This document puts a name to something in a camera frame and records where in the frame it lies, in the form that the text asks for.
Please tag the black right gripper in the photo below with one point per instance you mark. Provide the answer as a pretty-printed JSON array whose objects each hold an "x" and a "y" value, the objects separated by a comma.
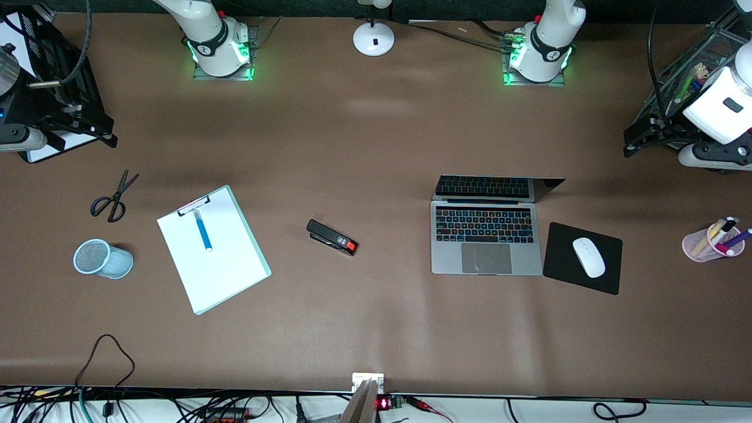
[{"x": 24, "y": 109}]

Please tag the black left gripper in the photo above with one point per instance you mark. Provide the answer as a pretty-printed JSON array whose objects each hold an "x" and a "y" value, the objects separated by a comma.
[{"x": 668, "y": 124}]

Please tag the blue marker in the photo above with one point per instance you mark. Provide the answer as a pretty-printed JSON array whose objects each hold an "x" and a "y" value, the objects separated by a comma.
[{"x": 203, "y": 232}]

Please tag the silver laptop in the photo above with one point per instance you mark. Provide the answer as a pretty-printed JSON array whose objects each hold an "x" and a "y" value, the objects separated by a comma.
[{"x": 487, "y": 258}]

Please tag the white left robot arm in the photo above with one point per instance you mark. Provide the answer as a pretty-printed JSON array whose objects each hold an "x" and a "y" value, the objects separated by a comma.
[{"x": 549, "y": 47}]

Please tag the green marker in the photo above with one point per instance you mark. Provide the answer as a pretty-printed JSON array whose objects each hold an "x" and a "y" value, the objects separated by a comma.
[{"x": 686, "y": 87}]

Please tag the black-capped white marker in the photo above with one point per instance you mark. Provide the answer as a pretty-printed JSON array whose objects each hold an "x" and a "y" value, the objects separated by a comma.
[{"x": 728, "y": 223}]

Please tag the pink marker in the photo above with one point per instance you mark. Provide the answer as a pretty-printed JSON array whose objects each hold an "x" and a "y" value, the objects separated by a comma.
[{"x": 721, "y": 245}]

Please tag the purple marker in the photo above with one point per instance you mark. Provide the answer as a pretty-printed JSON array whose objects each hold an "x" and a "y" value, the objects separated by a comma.
[{"x": 741, "y": 237}]

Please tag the white paper stack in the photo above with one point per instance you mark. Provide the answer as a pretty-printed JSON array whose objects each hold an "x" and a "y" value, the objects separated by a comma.
[
  {"x": 9, "y": 38},
  {"x": 47, "y": 154}
]

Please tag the black stacked letter tray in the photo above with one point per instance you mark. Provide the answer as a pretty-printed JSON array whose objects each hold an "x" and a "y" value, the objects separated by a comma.
[{"x": 70, "y": 64}]

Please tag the black scissors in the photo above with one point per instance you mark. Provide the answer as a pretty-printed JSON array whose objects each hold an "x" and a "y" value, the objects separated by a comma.
[{"x": 120, "y": 191}]

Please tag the black mesh desk tray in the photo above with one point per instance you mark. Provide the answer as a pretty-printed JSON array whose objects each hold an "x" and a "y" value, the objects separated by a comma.
[{"x": 714, "y": 53}]

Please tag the yellow highlighter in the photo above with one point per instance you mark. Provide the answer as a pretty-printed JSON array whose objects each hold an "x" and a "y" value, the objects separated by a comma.
[{"x": 705, "y": 242}]

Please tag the pink mesh pen cup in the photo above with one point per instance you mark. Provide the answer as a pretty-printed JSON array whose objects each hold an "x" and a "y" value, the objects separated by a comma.
[{"x": 693, "y": 249}]

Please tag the white computer mouse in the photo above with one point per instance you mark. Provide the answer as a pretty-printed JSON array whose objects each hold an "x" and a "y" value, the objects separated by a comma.
[{"x": 588, "y": 257}]

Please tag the blue mesh pen cup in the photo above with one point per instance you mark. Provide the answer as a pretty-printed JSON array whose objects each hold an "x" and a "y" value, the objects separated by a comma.
[{"x": 117, "y": 262}]

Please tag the black mouse pad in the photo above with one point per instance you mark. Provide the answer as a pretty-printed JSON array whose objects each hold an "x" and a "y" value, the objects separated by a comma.
[{"x": 561, "y": 258}]

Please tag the white paper sheet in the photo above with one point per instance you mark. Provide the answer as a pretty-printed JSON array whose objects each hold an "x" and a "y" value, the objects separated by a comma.
[{"x": 223, "y": 270}]

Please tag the teal clipboard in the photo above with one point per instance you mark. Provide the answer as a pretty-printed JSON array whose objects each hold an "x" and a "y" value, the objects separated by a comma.
[{"x": 263, "y": 267}]

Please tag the black stapler with red tip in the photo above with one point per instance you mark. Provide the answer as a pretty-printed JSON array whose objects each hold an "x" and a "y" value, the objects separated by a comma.
[{"x": 329, "y": 236}]

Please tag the white round lamp base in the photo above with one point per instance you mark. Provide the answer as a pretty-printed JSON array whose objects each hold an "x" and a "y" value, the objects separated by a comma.
[{"x": 373, "y": 40}]

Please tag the circuit board with red display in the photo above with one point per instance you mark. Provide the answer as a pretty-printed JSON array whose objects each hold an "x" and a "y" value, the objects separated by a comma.
[{"x": 388, "y": 403}]

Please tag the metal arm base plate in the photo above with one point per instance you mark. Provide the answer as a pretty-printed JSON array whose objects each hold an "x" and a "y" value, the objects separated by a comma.
[
  {"x": 552, "y": 83},
  {"x": 249, "y": 41}
]

